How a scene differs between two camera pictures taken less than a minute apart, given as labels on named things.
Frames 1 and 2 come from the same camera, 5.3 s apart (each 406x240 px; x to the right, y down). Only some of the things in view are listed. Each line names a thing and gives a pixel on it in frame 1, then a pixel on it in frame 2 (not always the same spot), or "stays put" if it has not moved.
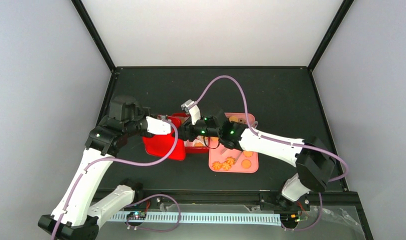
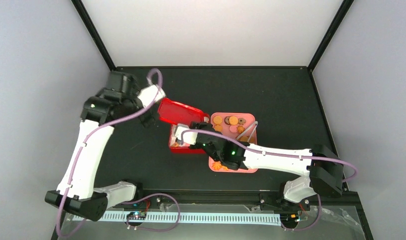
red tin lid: x=159 y=145 -> x=179 y=113
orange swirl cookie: x=217 y=165 stays put
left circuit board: x=136 y=215 stays put
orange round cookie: x=234 y=118 stays put
